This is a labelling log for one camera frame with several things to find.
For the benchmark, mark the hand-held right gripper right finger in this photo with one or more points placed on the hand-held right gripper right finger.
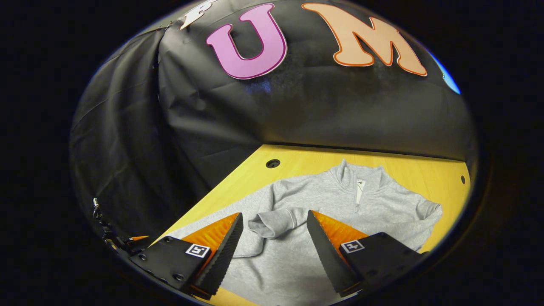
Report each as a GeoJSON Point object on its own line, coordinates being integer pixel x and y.
{"type": "Point", "coordinates": [329, 255]}

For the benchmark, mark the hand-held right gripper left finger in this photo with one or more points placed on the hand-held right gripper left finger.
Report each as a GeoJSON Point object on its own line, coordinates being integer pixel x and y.
{"type": "Point", "coordinates": [221, 259]}

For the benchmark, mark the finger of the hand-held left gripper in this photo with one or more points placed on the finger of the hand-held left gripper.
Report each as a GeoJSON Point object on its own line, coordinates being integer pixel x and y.
{"type": "Point", "coordinates": [138, 239]}

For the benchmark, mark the grey zip-neck sweatshirt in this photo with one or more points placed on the grey zip-neck sweatshirt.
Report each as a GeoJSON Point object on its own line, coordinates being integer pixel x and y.
{"type": "Point", "coordinates": [323, 195]}

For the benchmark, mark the black backdrop cloth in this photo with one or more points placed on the black backdrop cloth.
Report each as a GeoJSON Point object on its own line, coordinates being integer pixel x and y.
{"type": "Point", "coordinates": [297, 106]}

